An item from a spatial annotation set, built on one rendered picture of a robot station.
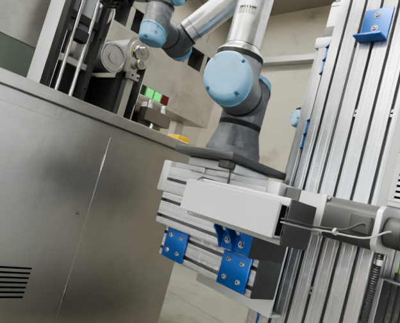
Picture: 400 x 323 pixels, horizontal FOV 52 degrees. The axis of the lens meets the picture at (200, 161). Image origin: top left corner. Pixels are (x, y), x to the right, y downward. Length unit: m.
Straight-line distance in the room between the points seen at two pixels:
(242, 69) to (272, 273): 0.48
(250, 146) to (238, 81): 0.20
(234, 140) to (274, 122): 3.53
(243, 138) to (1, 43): 1.27
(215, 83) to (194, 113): 1.69
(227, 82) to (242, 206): 0.30
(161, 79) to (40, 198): 1.25
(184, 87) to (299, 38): 2.52
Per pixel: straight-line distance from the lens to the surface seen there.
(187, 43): 1.25
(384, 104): 1.07
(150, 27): 1.14
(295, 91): 4.58
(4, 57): 2.00
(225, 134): 1.06
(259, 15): 1.04
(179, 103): 2.55
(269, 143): 4.54
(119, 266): 1.70
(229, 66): 0.96
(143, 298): 1.84
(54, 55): 1.58
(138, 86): 1.96
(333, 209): 0.86
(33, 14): 2.07
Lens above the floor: 0.70
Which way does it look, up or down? 5 degrees up
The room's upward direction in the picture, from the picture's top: 16 degrees clockwise
